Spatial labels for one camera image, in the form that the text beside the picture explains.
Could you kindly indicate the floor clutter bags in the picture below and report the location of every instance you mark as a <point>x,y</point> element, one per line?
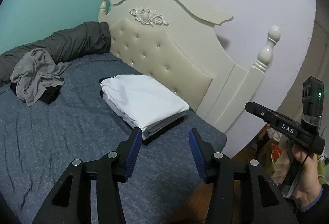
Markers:
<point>273,152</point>

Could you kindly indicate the cream tufted headboard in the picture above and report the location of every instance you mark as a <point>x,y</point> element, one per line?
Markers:
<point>174,42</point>

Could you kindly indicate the folded white clothes stack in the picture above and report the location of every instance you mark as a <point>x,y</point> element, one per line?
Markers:
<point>150,129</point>

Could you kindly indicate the dark grey rolled duvet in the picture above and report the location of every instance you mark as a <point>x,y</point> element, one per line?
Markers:
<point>63,45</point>

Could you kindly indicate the black garment under grey shirt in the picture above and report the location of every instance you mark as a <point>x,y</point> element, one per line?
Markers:
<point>35,92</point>

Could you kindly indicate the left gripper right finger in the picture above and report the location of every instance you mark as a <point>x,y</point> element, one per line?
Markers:
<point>260,199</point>

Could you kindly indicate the person right hand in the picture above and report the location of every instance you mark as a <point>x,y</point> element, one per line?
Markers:
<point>308,188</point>

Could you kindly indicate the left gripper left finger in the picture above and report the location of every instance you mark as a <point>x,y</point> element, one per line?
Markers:
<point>69,201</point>

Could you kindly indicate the blue patterned bed sheet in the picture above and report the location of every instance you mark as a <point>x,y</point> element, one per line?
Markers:
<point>39,142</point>

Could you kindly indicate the white polo shirt black collar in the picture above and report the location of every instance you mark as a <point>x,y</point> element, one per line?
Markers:
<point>140,100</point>

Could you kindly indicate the person right forearm dark sleeve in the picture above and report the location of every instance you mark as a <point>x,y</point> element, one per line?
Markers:
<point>317,211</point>

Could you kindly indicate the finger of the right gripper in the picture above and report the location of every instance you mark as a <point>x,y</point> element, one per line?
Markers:
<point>267,115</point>

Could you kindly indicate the grey crumpled shirt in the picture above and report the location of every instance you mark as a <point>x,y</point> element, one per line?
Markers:
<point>37,66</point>

